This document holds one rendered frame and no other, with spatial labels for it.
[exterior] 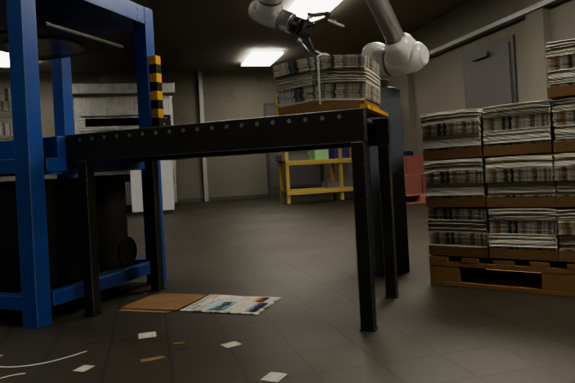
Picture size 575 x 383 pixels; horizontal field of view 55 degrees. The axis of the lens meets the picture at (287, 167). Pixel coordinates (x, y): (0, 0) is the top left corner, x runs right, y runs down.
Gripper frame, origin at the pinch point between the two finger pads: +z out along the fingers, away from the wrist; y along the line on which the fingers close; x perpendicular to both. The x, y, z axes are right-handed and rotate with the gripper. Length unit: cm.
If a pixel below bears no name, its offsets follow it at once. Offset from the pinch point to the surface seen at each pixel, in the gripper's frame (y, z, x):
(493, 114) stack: 1, 69, -40
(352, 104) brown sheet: 21.3, 21.5, 13.6
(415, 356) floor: 83, 82, 53
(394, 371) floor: 85, 78, 67
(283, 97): 29.7, -6.4, 12.7
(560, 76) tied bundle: -22, 87, -31
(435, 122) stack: 15, 47, -48
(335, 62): 8.8, 8.7, 13.4
